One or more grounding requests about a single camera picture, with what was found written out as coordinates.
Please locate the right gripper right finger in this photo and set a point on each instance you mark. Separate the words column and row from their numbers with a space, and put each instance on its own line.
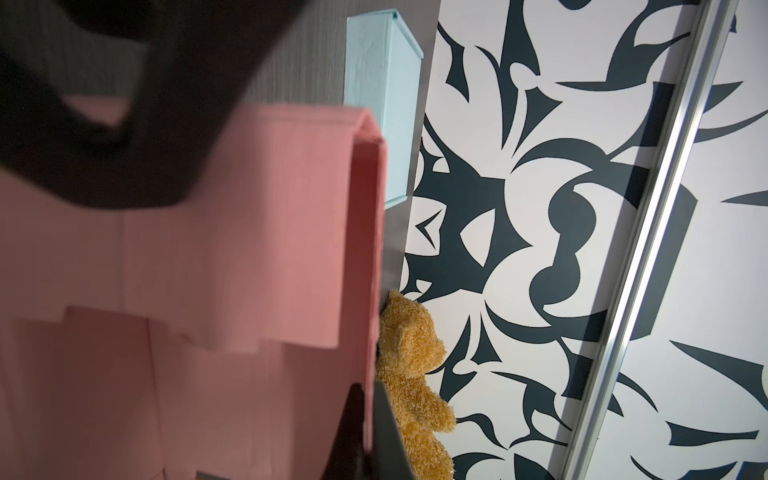
column 388, row 458

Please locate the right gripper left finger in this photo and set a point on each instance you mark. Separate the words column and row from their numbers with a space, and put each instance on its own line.
column 347, row 458

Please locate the brown teddy bear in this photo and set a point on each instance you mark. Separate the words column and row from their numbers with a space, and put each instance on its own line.
column 408, row 349

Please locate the light blue paper box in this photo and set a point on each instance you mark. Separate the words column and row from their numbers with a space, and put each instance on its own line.
column 382, row 73

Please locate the pink paper box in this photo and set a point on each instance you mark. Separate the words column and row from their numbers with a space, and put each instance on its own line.
column 219, row 336

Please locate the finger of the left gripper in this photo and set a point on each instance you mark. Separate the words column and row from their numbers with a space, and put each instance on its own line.
column 202, row 56

